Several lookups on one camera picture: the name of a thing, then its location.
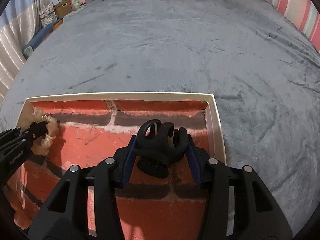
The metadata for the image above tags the beige satin scrunchie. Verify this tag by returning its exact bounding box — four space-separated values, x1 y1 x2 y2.
19 104 59 156

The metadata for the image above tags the black hair claw clip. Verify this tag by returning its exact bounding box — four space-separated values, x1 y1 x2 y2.
135 119 189 179

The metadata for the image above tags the white tray brick-pattern liner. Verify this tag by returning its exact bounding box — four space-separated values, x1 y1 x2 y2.
9 92 226 239

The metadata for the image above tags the blue folded cloth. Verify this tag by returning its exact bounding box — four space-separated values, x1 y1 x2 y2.
22 18 63 59

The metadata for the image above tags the white shiny curtain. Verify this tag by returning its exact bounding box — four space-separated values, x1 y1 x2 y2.
1 0 50 100

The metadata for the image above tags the brown cardboard box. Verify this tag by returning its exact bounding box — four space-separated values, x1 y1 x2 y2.
54 0 73 18

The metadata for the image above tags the grey plush bed blanket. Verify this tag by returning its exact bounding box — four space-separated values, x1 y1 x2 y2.
1 0 319 233

